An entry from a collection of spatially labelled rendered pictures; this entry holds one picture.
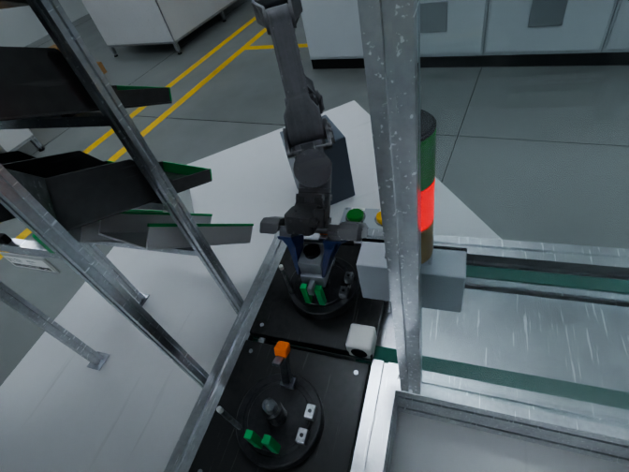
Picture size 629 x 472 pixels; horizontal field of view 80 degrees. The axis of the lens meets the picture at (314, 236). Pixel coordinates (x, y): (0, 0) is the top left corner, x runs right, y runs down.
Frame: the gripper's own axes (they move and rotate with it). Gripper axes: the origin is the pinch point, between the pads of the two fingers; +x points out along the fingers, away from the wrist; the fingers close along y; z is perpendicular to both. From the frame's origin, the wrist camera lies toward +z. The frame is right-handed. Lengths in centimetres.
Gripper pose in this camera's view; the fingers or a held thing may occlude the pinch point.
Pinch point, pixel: (312, 257)
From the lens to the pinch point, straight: 67.6
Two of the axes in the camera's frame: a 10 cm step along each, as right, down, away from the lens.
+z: -3.5, 1.0, -9.3
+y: 9.4, 0.8, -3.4
